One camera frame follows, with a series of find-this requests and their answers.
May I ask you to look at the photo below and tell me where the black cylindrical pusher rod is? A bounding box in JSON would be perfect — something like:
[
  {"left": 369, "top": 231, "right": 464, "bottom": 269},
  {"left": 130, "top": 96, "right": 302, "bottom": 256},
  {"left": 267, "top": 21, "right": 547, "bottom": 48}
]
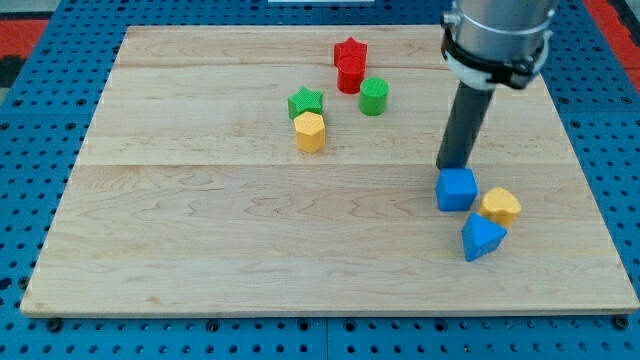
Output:
[{"left": 436, "top": 82, "right": 494, "bottom": 170}]

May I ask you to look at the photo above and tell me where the yellow heart block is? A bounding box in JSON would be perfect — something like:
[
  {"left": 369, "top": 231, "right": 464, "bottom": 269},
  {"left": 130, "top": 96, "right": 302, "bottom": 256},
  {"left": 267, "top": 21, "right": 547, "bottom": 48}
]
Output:
[{"left": 478, "top": 187, "right": 522, "bottom": 228}]

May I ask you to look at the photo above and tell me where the wooden board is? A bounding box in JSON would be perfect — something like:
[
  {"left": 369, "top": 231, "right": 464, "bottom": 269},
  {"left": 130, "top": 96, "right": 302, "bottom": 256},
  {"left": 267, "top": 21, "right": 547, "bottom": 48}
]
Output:
[{"left": 21, "top": 25, "right": 639, "bottom": 318}]

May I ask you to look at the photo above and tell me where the blue triangle block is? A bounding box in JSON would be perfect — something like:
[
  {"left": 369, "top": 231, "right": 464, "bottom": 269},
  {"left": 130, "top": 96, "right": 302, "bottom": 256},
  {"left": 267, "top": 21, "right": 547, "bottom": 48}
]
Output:
[{"left": 461, "top": 213, "right": 508, "bottom": 262}]

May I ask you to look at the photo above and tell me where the green star block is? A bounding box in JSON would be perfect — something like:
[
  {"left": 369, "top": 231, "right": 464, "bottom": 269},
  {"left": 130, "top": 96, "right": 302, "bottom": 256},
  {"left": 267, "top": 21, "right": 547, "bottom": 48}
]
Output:
[{"left": 287, "top": 87, "right": 323, "bottom": 120}]

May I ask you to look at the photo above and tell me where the red star block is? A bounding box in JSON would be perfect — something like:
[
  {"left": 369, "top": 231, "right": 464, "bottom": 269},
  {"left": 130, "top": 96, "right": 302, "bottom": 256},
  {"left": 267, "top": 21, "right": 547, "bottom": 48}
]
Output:
[{"left": 333, "top": 37, "right": 368, "bottom": 66}]

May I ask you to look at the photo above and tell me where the blue cube block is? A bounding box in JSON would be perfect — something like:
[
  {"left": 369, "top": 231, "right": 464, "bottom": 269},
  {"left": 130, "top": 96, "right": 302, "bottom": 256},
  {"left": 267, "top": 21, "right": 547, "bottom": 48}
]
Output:
[{"left": 435, "top": 168, "right": 479, "bottom": 212}]

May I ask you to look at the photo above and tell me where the red cylinder block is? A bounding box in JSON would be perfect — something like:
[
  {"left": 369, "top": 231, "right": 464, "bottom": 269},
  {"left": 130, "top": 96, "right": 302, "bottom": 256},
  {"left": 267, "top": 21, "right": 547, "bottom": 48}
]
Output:
[{"left": 336, "top": 56, "right": 366, "bottom": 94}]

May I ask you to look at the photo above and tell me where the green cylinder block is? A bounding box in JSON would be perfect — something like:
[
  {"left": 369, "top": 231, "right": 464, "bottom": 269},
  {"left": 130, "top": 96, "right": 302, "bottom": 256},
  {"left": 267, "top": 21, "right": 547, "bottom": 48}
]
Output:
[{"left": 359, "top": 77, "right": 390, "bottom": 116}]

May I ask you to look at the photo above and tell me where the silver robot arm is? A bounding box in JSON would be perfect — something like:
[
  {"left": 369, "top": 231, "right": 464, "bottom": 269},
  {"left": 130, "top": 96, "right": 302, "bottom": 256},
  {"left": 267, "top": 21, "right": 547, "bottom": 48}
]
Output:
[{"left": 441, "top": 0, "right": 558, "bottom": 91}]

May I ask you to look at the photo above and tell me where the yellow hexagon block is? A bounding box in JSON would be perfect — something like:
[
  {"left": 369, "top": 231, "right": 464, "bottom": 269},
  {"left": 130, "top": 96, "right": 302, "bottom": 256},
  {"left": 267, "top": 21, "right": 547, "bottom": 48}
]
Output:
[{"left": 294, "top": 112, "right": 326, "bottom": 153}]

